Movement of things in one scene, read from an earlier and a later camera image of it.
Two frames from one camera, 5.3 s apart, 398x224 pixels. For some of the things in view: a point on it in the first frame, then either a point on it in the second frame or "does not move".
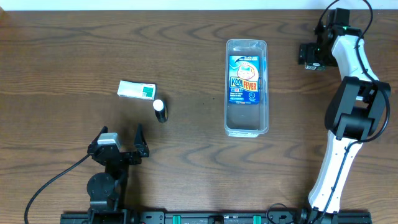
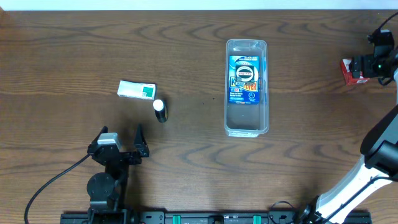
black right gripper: [308, 54] → [360, 64]
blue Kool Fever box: [244, 79] does not move
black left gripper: [125, 153] does not move
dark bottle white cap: [161, 111] does not move
